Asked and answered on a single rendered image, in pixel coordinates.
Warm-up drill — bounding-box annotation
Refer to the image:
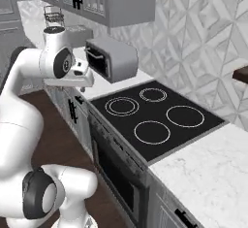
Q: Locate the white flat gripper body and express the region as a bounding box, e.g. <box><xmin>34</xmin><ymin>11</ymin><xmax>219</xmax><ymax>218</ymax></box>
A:
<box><xmin>43</xmin><ymin>68</ymin><xmax>96</xmax><ymax>89</ymax></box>

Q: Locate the grey base cupboard door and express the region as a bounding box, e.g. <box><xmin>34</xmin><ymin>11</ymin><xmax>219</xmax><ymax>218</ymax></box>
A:
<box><xmin>62</xmin><ymin>88</ymin><xmax>94</xmax><ymax>158</ymax></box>

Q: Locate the grey toaster oven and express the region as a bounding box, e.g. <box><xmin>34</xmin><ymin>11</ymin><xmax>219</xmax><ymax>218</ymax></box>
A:
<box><xmin>84</xmin><ymin>36</ymin><xmax>140</xmax><ymax>84</ymax></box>

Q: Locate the black glass hob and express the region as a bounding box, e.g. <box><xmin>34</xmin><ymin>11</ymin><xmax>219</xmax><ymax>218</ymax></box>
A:
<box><xmin>89</xmin><ymin>80</ymin><xmax>227</xmax><ymax>164</ymax></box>

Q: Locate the grey tall cupboard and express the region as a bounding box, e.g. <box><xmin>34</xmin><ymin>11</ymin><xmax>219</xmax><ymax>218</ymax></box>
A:
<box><xmin>0</xmin><ymin>0</ymin><xmax>36</xmax><ymax>87</ymax></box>

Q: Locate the dark steel oven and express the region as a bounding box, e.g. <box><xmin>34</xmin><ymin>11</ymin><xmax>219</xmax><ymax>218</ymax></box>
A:
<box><xmin>86</xmin><ymin>103</ymin><xmax>151</xmax><ymax>228</ymax></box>

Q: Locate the grey base cupboard front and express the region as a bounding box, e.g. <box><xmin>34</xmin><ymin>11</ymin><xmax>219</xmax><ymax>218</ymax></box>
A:
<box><xmin>147</xmin><ymin>170</ymin><xmax>205</xmax><ymax>228</ymax></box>

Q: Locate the black drawer handle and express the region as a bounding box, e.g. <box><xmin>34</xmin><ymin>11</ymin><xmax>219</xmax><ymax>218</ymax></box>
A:
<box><xmin>74</xmin><ymin>94</ymin><xmax>85</xmax><ymax>106</ymax></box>

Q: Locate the black base cupboard handle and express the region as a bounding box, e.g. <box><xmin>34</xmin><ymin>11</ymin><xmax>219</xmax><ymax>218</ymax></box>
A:
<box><xmin>173</xmin><ymin>208</ymin><xmax>199</xmax><ymax>228</ymax></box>
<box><xmin>67</xmin><ymin>98</ymin><xmax>79</xmax><ymax>125</ymax></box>

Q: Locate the black toaster oven handle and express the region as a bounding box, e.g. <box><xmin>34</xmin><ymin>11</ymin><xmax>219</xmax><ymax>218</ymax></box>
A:
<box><xmin>84</xmin><ymin>48</ymin><xmax>106</xmax><ymax>60</ymax></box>

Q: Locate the grey wall cupboard run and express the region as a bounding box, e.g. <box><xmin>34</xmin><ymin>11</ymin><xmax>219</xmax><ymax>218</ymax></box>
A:
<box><xmin>31</xmin><ymin>0</ymin><xmax>157</xmax><ymax>29</ymax></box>

